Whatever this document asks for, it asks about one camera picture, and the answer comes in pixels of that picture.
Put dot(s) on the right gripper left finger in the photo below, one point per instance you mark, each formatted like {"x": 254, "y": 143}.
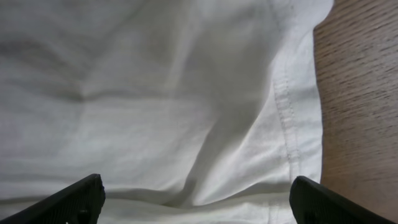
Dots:
{"x": 79, "y": 203}

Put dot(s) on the white t-shirt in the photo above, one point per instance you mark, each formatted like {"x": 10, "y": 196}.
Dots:
{"x": 191, "y": 111}

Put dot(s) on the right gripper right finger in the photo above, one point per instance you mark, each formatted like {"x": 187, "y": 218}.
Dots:
{"x": 312, "y": 203}

